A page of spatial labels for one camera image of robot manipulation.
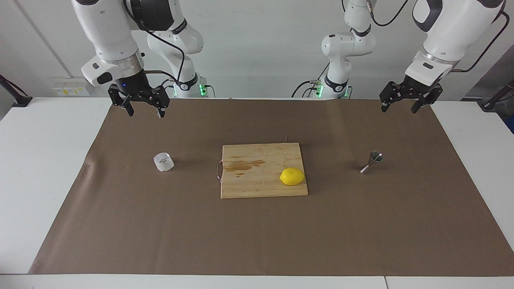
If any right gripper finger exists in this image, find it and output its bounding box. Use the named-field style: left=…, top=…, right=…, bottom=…
left=151, top=86, right=170, bottom=119
left=108, top=87, right=135, bottom=117

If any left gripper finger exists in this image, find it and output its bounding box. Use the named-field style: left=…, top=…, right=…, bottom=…
left=379, top=81, right=405, bottom=113
left=410, top=83, right=444, bottom=114

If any small clear glass cup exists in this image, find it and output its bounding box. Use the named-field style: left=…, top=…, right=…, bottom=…
left=153, top=152, right=175, bottom=172

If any steel jigger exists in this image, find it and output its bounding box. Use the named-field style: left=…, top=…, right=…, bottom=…
left=360, top=151, right=383, bottom=175

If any black angled stand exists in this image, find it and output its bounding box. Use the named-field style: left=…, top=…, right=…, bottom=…
left=477, top=78, right=514, bottom=112

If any brown paper table mat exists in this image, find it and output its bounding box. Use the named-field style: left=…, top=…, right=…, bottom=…
left=28, top=98, right=514, bottom=277

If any wooden cutting board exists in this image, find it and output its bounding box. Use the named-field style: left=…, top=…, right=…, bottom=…
left=217, top=142, right=309, bottom=199

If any yellow lemon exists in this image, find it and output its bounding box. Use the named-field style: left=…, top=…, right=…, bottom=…
left=280, top=168, right=306, bottom=186

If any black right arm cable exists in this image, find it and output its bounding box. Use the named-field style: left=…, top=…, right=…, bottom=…
left=122, top=0, right=186, bottom=87

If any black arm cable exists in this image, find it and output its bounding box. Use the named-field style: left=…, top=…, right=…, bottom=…
left=341, top=0, right=511, bottom=73
left=122, top=0, right=186, bottom=87

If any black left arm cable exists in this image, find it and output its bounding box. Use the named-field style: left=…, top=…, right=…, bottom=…
left=341, top=0, right=511, bottom=73

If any white wall outlet strip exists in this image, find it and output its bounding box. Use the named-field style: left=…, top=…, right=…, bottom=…
left=52, top=77, right=94, bottom=97

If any black base cable bundle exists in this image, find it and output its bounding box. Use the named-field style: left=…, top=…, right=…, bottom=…
left=291, top=62, right=322, bottom=98

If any black clamp mount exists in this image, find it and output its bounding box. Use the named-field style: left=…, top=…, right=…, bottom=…
left=0, top=74, right=33, bottom=108

